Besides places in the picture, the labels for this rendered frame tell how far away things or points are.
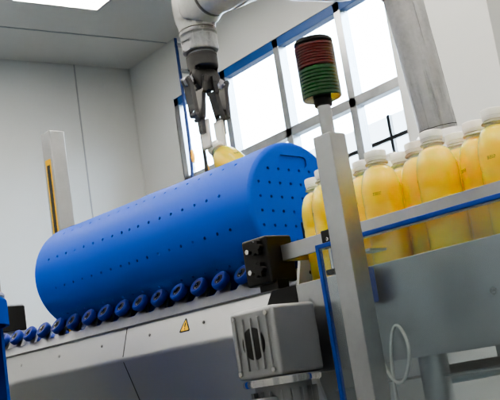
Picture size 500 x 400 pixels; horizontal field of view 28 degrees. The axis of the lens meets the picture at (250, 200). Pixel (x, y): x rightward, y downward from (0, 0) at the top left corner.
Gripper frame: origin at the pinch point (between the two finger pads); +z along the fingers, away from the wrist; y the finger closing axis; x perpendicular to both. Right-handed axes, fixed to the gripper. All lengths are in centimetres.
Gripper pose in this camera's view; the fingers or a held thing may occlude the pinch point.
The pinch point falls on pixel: (213, 135)
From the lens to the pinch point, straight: 235.7
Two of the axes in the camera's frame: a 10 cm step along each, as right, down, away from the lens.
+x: 6.5, -2.4, -7.2
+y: -7.5, -0.1, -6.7
